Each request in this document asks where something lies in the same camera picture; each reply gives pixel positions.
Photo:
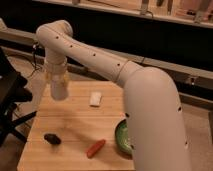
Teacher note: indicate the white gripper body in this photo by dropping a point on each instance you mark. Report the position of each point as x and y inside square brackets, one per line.
[56, 73]

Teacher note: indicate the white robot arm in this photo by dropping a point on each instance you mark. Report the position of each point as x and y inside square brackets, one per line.
[151, 100]

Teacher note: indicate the black eraser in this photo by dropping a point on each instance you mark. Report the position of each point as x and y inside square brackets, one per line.
[52, 139]

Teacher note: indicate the black office chair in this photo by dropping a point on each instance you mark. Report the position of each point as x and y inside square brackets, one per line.
[12, 90]

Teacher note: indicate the white cloth piece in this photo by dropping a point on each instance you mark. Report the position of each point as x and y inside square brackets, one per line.
[95, 99]

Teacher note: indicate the orange carrot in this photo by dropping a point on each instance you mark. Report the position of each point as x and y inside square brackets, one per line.
[95, 148]

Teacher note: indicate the green plate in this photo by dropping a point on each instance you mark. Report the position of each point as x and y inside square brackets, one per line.
[121, 138]

